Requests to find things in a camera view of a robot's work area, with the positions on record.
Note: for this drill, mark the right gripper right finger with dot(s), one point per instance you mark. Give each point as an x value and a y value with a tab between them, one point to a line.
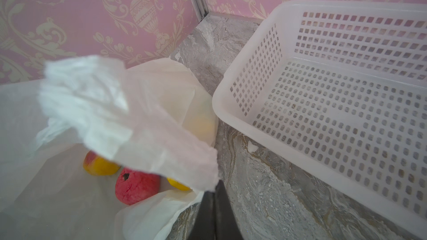
226	226

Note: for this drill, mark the yellow lemon fruit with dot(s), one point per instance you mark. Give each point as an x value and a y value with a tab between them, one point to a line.
178	185

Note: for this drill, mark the white perforated plastic basket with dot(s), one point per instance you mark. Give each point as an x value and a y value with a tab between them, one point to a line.
340	89

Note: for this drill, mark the pink red fruit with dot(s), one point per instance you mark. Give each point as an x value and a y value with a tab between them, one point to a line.
135	186

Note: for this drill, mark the yellow red mango fruit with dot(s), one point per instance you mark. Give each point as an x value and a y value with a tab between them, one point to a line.
98	166

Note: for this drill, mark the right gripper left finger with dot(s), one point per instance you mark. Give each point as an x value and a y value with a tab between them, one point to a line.
204	226

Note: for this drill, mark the white plastic bag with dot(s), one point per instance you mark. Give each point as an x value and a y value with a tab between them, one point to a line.
155	117

